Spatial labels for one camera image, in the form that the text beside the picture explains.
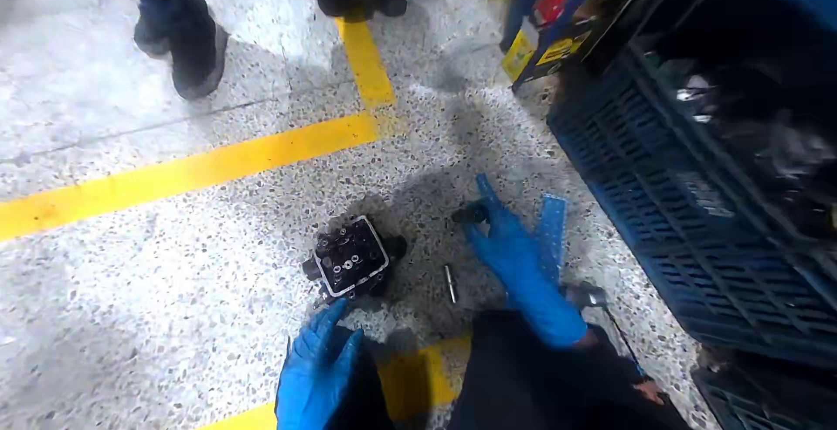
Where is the large blue plastic crate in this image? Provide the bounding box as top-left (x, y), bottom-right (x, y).
top-left (547, 38), bottom-right (837, 369)

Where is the dark blue plastic crate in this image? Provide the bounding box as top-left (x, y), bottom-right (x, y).
top-left (692, 344), bottom-right (837, 430)

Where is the person's left hand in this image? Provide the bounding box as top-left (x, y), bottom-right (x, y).
top-left (275, 298), bottom-right (364, 430)

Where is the dark tool with thin handle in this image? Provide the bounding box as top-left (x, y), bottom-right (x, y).
top-left (561, 281), bottom-right (648, 382)

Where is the pile of dark metal parts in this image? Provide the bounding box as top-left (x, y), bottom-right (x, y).
top-left (644, 51), bottom-right (837, 241)

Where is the black metal housing, silver rim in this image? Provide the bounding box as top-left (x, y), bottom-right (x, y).
top-left (303, 215), bottom-right (408, 300)

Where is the blue perforated flat strip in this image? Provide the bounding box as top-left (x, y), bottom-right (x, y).
top-left (535, 194), bottom-right (568, 285)

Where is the person's right hand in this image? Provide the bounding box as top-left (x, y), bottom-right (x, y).
top-left (461, 173), bottom-right (589, 350)

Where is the person's right forearm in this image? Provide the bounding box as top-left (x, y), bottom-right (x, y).
top-left (569, 324), bottom-right (661, 430)

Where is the small dark cylindrical part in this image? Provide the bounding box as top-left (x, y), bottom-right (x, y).
top-left (452, 200), bottom-right (490, 225)

